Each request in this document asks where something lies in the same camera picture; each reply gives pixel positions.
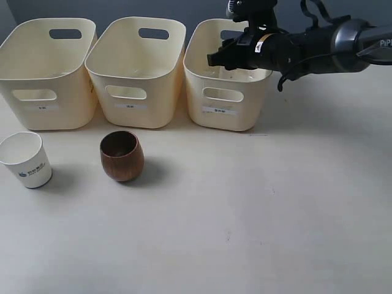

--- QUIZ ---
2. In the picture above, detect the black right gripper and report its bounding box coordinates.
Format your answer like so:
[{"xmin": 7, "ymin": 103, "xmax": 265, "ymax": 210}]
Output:
[{"xmin": 207, "ymin": 30, "xmax": 303, "ymax": 72}]

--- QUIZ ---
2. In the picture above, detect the cream bin plastic label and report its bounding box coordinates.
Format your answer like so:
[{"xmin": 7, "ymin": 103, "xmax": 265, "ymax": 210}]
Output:
[{"xmin": 183, "ymin": 18, "xmax": 272, "ymax": 132}]

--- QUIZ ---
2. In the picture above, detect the brown wooden cup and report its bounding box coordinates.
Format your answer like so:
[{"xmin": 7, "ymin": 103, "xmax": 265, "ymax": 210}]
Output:
[{"xmin": 100, "ymin": 130, "xmax": 145, "ymax": 182}]

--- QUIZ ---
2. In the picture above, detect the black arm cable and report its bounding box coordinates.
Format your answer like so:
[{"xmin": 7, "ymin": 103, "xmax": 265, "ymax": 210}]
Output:
[{"xmin": 277, "ymin": 0, "xmax": 341, "ymax": 92}]

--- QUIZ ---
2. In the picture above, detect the white paper cup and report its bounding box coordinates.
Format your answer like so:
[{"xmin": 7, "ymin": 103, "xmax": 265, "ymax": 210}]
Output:
[{"xmin": 1, "ymin": 132, "xmax": 52, "ymax": 189}]

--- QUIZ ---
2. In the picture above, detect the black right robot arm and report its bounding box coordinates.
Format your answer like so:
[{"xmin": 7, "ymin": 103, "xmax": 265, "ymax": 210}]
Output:
[{"xmin": 207, "ymin": 19, "xmax": 391, "ymax": 81}]

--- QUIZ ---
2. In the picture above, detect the cream bin wood label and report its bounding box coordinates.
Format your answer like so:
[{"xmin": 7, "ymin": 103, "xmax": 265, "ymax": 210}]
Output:
[{"xmin": 1, "ymin": 18, "xmax": 97, "ymax": 130}]

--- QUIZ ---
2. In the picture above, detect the cream bin paper label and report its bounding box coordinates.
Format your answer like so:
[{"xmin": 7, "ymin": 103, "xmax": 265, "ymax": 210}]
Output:
[{"xmin": 85, "ymin": 17, "xmax": 186, "ymax": 129}]

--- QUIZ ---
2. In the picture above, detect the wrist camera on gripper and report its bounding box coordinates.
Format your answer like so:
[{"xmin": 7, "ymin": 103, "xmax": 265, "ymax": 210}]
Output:
[{"xmin": 226, "ymin": 0, "xmax": 277, "ymax": 27}]

